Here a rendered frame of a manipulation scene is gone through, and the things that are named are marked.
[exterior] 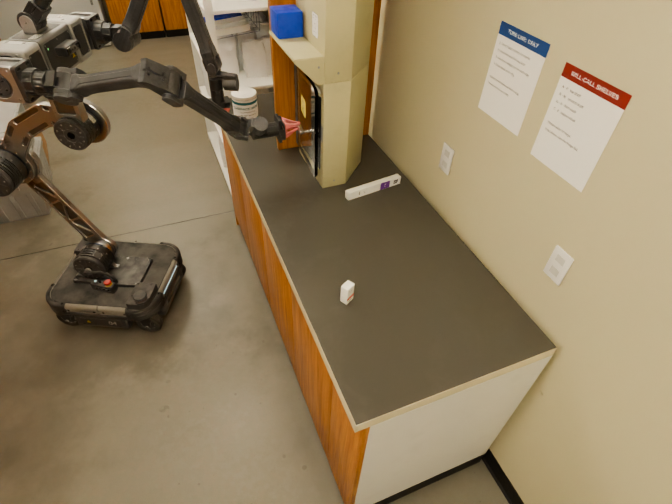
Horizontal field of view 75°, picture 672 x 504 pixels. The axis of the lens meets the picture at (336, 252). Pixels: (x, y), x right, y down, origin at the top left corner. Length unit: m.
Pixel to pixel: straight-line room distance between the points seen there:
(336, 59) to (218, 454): 1.77
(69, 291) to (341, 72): 1.86
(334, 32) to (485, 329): 1.12
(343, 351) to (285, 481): 0.97
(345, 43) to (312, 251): 0.75
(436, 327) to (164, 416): 1.48
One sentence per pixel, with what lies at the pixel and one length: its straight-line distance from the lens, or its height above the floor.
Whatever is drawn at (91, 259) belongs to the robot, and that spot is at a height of 0.41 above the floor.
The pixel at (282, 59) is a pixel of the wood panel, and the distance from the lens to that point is 2.06.
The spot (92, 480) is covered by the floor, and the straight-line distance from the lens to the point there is 2.42.
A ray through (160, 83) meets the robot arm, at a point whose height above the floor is 1.51.
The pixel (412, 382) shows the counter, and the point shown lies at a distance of 1.35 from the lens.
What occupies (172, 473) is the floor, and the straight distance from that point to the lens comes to 2.31.
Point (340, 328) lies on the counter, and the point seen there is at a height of 0.94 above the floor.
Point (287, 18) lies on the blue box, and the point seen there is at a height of 1.58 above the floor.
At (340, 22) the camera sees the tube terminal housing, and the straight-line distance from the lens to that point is 1.69.
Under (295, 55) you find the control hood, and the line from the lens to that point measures 1.71.
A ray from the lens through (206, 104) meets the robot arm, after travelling 1.67.
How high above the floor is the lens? 2.10
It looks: 44 degrees down
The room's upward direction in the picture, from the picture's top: 3 degrees clockwise
